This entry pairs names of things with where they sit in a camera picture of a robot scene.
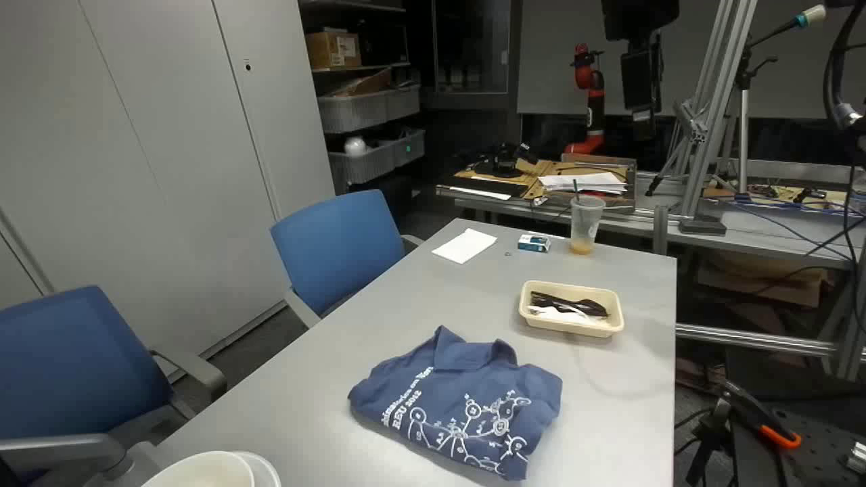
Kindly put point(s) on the blue printed t-shirt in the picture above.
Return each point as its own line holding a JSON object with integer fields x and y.
{"x": 461, "y": 406}

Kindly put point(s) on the white paper sheet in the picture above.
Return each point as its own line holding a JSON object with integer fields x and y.
{"x": 463, "y": 243}

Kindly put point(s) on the blue office chair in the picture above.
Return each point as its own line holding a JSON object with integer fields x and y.
{"x": 339, "y": 243}
{"x": 71, "y": 368}

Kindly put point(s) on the small blue white box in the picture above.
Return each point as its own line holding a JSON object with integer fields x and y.
{"x": 532, "y": 242}

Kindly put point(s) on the grey plastic storage bin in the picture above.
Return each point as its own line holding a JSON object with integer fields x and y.
{"x": 369, "y": 109}
{"x": 379, "y": 159}

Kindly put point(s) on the flat cardboard pile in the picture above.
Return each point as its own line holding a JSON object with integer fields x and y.
{"x": 504, "y": 173}

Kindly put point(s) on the small white round object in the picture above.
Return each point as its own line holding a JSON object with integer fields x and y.
{"x": 355, "y": 147}

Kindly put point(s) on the black plastic utensils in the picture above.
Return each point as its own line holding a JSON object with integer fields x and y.
{"x": 569, "y": 303}

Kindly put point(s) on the clear plastic cup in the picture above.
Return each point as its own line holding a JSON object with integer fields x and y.
{"x": 585, "y": 219}

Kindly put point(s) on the white paper stack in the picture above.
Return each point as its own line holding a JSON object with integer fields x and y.
{"x": 582, "y": 181}

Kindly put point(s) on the beige plastic tray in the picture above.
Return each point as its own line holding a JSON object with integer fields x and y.
{"x": 577, "y": 327}

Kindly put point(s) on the dark glass door cabinet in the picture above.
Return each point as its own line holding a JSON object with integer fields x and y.
{"x": 469, "y": 55}

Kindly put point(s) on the dark metal shelf unit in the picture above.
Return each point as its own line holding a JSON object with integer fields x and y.
{"x": 397, "y": 35}

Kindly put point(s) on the brown cardboard box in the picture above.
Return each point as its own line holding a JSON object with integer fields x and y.
{"x": 332, "y": 48}

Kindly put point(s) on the red upright device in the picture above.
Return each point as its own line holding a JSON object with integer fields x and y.
{"x": 591, "y": 82}

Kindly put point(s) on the black hanging device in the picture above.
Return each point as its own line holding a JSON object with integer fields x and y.
{"x": 639, "y": 76}

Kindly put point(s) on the white bowl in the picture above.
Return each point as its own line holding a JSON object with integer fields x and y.
{"x": 213, "y": 472}

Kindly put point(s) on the white cabinet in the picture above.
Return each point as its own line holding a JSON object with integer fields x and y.
{"x": 136, "y": 135}

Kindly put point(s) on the grey workbench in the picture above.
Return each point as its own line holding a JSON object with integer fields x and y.
{"x": 766, "y": 230}

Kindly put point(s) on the small black tripod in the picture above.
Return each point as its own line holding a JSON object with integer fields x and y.
{"x": 707, "y": 441}

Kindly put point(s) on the aluminium frame struts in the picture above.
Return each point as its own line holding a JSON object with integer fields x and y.
{"x": 712, "y": 99}

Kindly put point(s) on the aluminium rail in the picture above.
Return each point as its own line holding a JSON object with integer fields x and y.
{"x": 766, "y": 342}

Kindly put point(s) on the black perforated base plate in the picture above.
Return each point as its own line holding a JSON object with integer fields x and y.
{"x": 812, "y": 464}

